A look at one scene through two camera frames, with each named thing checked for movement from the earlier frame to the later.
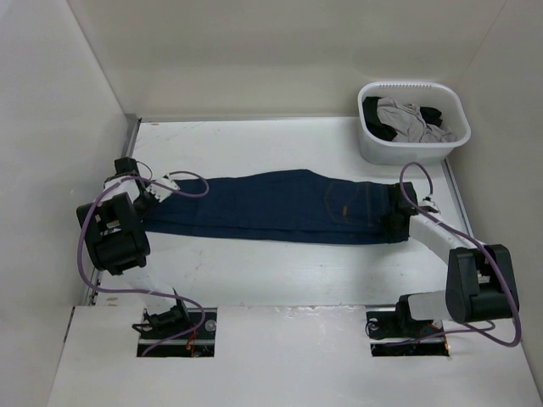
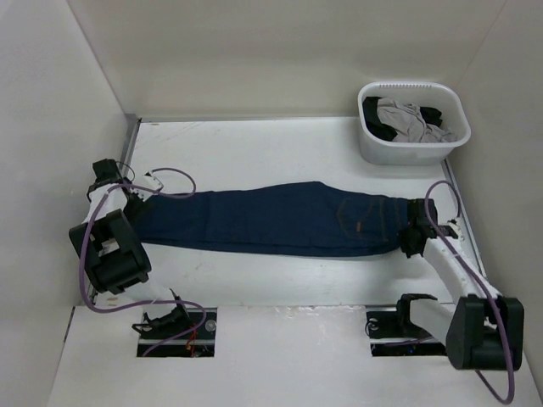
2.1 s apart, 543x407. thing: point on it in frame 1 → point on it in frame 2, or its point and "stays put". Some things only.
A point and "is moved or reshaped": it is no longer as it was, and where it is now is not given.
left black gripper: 152,208 → 138,197
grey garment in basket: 409,124 stays put
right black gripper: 389,231 → 403,234
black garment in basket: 379,131 stays put
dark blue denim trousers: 281,205 is moved or reshaped
